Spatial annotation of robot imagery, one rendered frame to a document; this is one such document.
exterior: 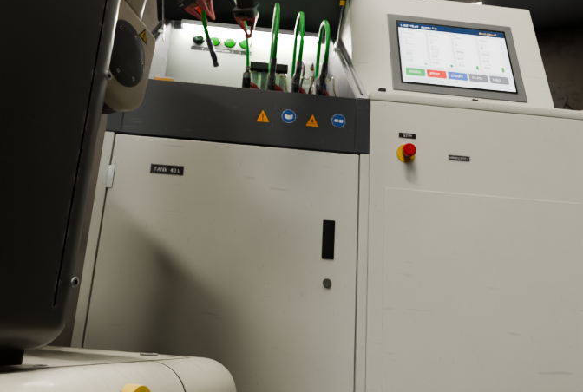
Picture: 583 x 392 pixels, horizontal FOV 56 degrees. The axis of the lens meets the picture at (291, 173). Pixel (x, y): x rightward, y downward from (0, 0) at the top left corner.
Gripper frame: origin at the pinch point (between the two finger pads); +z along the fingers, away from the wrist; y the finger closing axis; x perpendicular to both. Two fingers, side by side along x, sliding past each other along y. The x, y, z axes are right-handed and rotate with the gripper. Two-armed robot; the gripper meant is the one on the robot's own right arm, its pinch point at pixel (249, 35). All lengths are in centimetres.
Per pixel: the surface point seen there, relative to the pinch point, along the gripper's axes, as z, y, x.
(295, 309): 49, -70, -23
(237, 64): 18.8, 28.0, 13.2
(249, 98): 8.0, -33.6, -7.1
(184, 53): 13.3, 25.9, 32.9
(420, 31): 9, 31, -55
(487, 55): 17, 29, -79
